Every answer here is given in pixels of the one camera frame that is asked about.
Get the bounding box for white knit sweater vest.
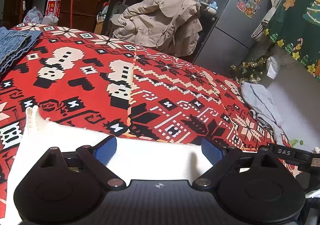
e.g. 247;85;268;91
1;106;222;224

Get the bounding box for grey garment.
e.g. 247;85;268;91
240;82;283;145

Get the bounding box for red patterned table cloth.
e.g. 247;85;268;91
0;22;303;220

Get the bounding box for small christmas tree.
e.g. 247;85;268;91
229;55;268;84

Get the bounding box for blue denim jeans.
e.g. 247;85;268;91
1;27;42;76

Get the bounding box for beige jacket on chair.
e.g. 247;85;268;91
112;0;202;57

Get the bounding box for grey refrigerator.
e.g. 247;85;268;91
193;0;270;76

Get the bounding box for white plastic bag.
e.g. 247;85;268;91
23;7;59;25

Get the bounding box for red box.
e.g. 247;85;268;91
46;0;61;18

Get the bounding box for green christmas wall cloth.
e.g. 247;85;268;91
264;0;319;80

